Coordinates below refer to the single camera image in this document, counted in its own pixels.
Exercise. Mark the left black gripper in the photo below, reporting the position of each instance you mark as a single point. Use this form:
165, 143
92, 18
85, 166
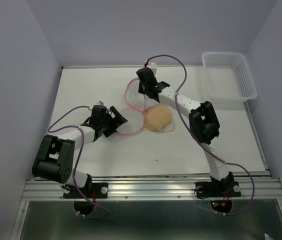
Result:
119, 120

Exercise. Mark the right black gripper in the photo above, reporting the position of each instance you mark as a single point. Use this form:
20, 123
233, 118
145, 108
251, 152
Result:
140, 90

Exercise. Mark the white mesh laundry bag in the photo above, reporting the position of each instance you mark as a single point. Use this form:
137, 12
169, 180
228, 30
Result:
136, 104

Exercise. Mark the beige bra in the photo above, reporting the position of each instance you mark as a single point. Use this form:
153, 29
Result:
158, 118

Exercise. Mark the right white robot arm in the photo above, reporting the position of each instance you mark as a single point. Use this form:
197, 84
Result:
203, 126

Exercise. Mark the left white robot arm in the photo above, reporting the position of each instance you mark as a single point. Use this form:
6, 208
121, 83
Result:
54, 160

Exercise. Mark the white plastic basket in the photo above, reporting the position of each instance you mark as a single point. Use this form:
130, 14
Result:
228, 77

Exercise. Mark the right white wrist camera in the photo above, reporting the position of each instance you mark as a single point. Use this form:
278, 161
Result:
152, 66

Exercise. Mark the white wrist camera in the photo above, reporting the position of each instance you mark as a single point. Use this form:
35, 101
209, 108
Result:
152, 66
100, 103

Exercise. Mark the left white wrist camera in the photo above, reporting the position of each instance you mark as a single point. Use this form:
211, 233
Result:
100, 103

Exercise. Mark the aluminium front rail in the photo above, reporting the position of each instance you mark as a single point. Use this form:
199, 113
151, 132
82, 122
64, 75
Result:
146, 189

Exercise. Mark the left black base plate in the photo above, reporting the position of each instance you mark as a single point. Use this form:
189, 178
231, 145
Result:
85, 200

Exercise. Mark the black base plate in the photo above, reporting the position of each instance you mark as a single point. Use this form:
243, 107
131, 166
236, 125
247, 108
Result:
219, 192
85, 200

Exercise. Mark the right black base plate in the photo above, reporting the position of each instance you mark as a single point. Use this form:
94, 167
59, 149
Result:
219, 192

